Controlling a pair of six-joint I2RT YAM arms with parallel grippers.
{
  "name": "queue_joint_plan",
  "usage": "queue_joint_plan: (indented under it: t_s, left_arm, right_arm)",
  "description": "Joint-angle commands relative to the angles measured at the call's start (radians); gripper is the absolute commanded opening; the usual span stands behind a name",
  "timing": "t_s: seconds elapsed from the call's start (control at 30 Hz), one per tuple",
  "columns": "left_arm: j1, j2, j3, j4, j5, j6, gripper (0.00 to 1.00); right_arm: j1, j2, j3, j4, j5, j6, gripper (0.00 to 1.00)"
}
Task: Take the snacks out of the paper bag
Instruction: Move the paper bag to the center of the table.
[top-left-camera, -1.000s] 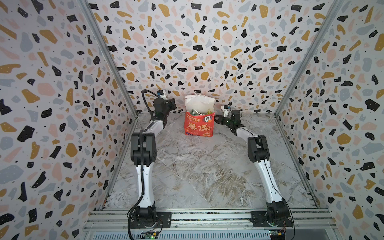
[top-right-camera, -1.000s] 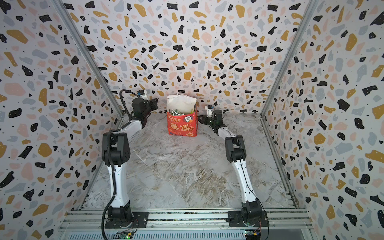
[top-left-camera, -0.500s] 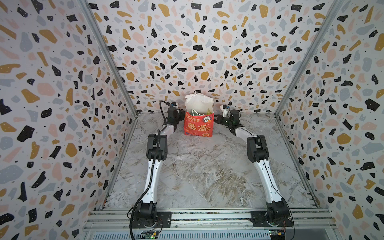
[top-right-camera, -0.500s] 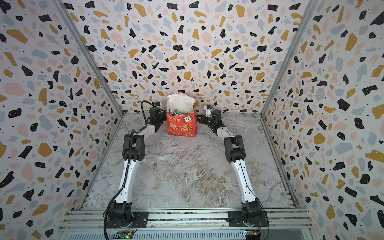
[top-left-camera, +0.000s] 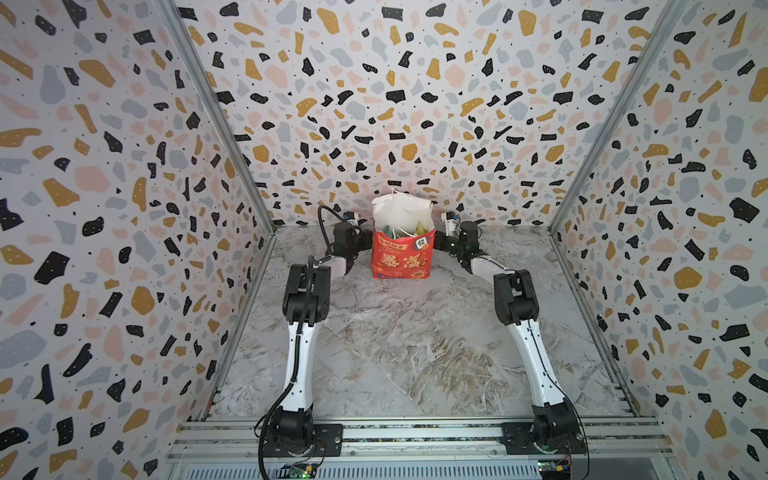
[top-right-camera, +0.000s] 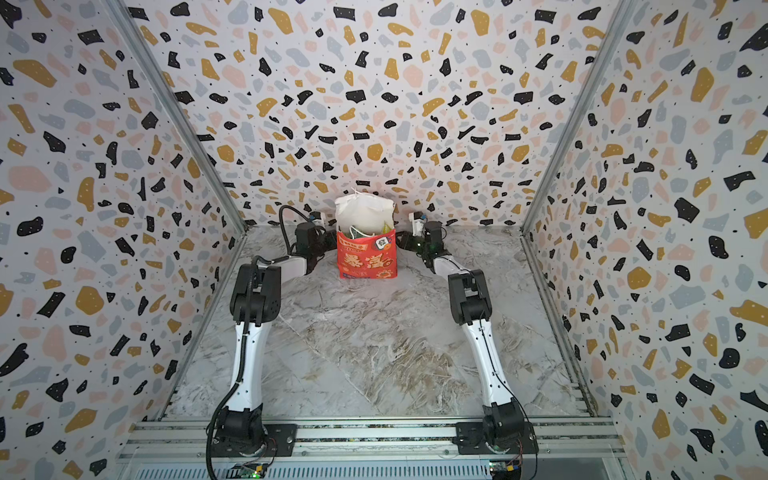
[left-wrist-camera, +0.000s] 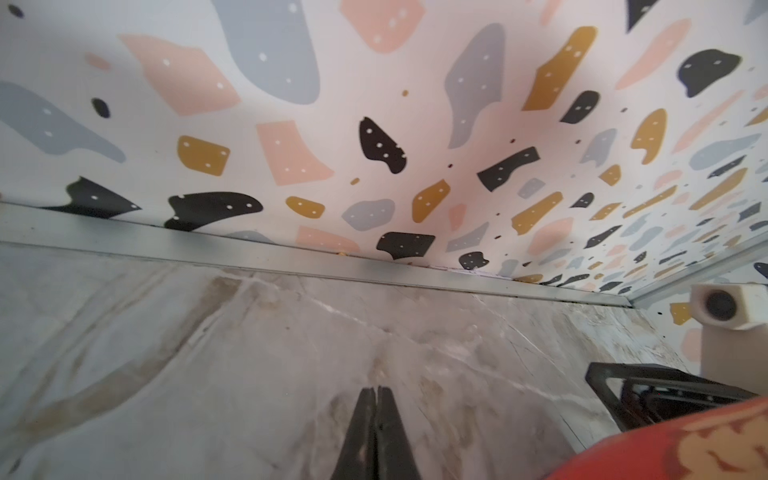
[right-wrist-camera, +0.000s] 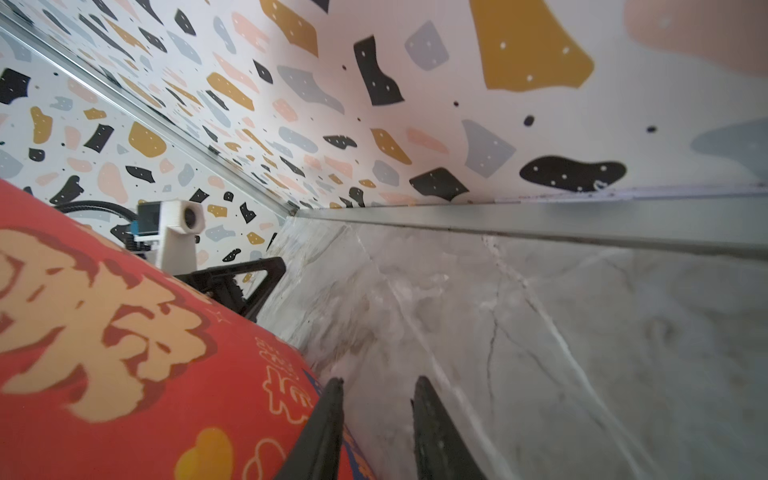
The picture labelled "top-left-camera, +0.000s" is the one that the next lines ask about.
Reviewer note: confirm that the green circuit board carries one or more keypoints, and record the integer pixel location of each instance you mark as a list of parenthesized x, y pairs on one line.
[(552, 470), (297, 471)]

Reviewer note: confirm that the right green circuit board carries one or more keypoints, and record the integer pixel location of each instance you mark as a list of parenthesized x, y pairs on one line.
[(552, 470)]

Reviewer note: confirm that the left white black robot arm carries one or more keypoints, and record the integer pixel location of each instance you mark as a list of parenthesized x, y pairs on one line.
[(287, 429)]

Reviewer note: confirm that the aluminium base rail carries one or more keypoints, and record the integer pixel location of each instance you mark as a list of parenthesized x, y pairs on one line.
[(427, 448)]

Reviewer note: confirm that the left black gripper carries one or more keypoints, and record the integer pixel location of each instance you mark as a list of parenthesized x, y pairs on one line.
[(367, 236)]

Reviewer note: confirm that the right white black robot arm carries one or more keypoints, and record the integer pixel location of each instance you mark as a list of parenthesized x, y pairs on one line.
[(556, 422)]

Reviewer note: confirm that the red paper gift bag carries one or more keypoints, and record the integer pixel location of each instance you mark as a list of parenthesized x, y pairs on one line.
[(403, 238)]

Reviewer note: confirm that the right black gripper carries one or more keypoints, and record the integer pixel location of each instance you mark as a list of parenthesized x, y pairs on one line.
[(438, 239)]

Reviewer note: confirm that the left green circuit board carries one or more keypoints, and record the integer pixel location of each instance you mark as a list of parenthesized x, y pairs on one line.
[(297, 471)]

